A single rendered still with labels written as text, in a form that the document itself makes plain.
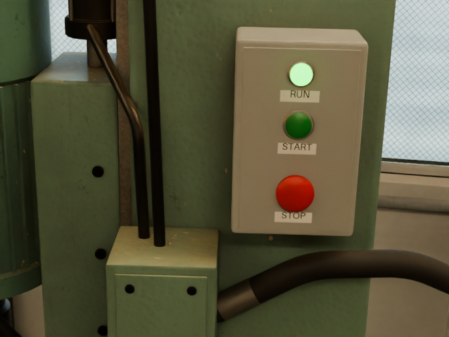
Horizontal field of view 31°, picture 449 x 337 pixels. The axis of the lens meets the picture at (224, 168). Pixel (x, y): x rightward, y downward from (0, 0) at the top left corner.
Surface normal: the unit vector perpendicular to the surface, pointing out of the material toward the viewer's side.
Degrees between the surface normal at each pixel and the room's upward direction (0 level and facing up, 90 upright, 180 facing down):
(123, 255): 0
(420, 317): 90
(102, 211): 90
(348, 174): 90
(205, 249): 0
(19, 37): 90
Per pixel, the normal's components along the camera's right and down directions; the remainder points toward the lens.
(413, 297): -0.17, 0.33
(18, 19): 0.82, 0.21
